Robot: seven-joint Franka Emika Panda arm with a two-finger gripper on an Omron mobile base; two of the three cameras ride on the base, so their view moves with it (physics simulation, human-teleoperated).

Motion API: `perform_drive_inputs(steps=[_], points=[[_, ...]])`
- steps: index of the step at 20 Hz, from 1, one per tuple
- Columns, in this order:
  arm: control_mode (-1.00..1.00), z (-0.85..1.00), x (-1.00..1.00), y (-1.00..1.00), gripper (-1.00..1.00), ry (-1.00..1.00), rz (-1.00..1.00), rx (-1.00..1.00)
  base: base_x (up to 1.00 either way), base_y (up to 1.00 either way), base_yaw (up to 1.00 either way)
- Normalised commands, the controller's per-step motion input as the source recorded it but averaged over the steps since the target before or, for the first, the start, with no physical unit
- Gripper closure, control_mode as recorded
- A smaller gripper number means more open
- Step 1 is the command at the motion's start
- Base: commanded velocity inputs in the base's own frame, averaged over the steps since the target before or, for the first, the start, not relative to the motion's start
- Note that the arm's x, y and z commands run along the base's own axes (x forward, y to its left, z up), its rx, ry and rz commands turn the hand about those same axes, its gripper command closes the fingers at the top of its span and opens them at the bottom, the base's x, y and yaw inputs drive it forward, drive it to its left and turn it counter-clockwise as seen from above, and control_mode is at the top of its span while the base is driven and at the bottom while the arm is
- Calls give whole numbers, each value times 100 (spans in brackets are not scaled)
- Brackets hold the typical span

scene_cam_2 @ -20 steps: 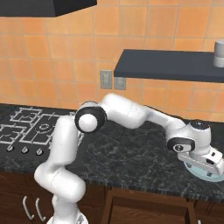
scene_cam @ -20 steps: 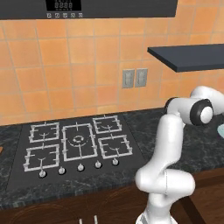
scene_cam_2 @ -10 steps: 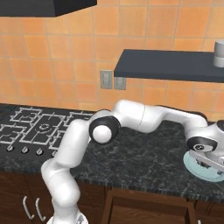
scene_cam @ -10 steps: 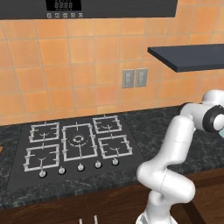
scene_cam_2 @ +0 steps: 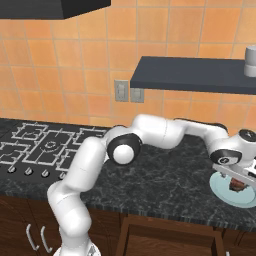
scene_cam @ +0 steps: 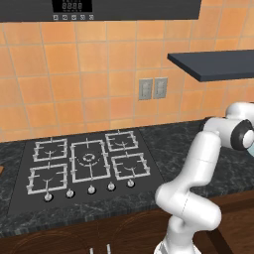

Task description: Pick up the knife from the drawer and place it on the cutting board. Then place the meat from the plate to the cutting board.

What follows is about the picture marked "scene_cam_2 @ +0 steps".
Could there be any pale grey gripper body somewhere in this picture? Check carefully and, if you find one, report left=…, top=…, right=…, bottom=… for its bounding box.
left=213, top=163, right=256, bottom=188

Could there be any brown meat piece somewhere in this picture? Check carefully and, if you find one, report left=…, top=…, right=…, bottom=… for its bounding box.
left=229, top=178, right=248, bottom=193

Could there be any light blue plate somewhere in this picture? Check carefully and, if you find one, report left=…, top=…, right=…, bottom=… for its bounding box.
left=208, top=171, right=256, bottom=210

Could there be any open dark wood drawer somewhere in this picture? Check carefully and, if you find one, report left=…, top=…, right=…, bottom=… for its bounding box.
left=114, top=214, right=228, bottom=256

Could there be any dark wood cupboard front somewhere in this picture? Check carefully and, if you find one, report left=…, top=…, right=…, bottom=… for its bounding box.
left=220, top=227, right=256, bottom=256

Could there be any grey canister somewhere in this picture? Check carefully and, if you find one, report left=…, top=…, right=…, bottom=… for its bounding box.
left=243, top=45, right=256, bottom=78

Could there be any dark wood cupboard door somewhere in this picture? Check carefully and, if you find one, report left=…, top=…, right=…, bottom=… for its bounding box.
left=0, top=194, right=40, bottom=256
left=27, top=199, right=69, bottom=256

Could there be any black gas hob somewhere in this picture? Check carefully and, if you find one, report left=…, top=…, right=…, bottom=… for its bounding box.
left=0, top=120, right=112, bottom=183

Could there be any black range hood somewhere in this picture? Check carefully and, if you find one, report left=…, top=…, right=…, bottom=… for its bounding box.
left=0, top=0, right=112, bottom=21

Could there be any dark grey wall shelf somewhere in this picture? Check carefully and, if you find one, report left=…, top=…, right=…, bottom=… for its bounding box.
left=129, top=55, right=256, bottom=96

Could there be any grey wall outlet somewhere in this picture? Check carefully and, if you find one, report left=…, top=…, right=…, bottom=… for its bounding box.
left=129, top=87, right=146, bottom=104
left=114, top=79, right=130, bottom=103

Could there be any silver cupboard handle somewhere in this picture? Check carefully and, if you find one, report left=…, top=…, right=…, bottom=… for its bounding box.
left=25, top=223, right=37, bottom=252
left=40, top=225, right=54, bottom=254

